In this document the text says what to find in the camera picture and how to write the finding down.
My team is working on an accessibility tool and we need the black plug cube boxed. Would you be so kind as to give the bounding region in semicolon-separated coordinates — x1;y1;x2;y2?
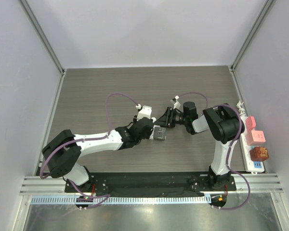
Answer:
153;126;166;141

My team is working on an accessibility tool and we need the white power strip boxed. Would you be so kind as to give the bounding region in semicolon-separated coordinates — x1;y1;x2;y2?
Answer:
240;116;265;175

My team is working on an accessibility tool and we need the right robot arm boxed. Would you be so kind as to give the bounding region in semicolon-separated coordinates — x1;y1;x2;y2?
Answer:
154;102;245;191

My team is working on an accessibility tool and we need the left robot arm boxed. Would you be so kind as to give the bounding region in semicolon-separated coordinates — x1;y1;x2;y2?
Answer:
40;117;154;193

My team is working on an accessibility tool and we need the red plug cube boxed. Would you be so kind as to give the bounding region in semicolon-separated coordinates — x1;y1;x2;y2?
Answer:
245;116;256;131

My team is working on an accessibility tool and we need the pink plug cube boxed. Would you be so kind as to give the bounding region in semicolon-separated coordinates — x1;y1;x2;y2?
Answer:
246;130;266;146

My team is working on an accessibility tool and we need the brown orange plug cube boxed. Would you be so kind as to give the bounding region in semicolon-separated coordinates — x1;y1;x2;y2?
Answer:
250;147;269;162

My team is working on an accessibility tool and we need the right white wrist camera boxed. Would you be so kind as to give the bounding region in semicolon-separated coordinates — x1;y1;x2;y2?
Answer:
171;95;181;110

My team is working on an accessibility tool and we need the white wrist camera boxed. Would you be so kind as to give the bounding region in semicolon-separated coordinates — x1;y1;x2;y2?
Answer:
171;95;181;110
135;104;157;123

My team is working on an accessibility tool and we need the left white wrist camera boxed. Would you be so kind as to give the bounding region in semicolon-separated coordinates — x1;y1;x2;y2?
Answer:
135;104;157;123

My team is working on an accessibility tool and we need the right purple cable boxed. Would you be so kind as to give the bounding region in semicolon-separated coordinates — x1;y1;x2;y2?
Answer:
178;92;251;210

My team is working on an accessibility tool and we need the purple cable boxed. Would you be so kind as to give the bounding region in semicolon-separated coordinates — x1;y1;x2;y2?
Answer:
39;92;139;180
178;92;251;210

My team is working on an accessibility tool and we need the white power strip cord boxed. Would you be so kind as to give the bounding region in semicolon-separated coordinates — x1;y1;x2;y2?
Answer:
236;101;247;118

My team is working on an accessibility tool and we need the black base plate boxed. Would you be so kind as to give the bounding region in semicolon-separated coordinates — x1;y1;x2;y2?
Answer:
64;171;237;197

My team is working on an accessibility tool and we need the white slotted cable duct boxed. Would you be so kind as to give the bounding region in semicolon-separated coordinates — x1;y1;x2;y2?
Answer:
31;194;211;205

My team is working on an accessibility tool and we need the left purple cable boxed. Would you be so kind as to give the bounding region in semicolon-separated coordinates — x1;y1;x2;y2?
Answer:
39;92;139;180

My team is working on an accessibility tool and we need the left aluminium corner post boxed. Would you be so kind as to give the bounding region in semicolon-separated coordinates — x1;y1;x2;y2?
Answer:
18;0;65;76

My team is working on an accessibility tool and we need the aluminium corner post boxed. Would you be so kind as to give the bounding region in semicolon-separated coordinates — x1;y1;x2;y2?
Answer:
18;0;65;76
229;0;276;73

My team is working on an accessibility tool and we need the aluminium front rail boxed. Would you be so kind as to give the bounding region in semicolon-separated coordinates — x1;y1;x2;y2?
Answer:
19;173;283;195

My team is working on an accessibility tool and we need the right aluminium corner post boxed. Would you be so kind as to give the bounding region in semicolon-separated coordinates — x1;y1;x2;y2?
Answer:
229;0;276;73

